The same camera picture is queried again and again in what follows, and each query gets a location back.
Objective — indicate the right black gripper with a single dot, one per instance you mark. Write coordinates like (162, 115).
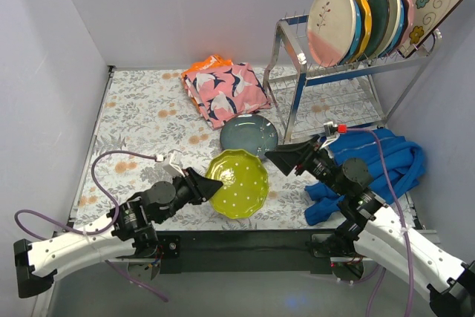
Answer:
(303, 157)

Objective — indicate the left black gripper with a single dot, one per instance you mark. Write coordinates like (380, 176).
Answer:
(193, 186)

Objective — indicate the green polka dot plate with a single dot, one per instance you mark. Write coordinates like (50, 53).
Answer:
(245, 183)

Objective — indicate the cream and pink plate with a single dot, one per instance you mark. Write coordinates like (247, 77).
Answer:
(331, 27)

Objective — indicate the blue polka dot plate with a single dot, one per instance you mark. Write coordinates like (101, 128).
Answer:
(356, 37)

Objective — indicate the yellow polka dot plate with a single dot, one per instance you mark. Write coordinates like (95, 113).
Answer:
(366, 28)

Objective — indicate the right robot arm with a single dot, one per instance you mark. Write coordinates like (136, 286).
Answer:
(373, 229)

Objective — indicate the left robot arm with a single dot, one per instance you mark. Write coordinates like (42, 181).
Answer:
(124, 232)

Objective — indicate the steel dish rack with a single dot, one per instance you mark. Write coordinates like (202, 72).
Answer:
(306, 95)

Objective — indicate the cream rimmed plate in rack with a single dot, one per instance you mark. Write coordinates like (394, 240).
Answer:
(394, 12)

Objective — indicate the dark teal plate in rack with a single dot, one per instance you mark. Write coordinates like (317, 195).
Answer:
(380, 17)

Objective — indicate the light blue plate in rack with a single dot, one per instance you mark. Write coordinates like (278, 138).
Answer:
(398, 31)

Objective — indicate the pink plate in rack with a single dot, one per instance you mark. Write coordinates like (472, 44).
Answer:
(408, 22)

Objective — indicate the dark teal plate on table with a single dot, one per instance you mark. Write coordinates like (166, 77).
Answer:
(250, 132)

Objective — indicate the pink bird print cloth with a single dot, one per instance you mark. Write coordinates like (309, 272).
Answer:
(225, 92)

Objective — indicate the blue cloth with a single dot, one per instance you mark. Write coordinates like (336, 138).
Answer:
(394, 173)

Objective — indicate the orange cloth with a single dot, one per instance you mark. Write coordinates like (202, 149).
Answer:
(213, 61)

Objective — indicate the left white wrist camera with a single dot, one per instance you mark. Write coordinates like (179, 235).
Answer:
(171, 162)

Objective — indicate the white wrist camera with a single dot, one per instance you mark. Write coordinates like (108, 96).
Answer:
(171, 162)
(332, 132)

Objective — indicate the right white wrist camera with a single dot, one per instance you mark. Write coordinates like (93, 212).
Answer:
(332, 132)

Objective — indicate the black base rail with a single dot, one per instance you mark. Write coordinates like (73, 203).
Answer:
(266, 250)

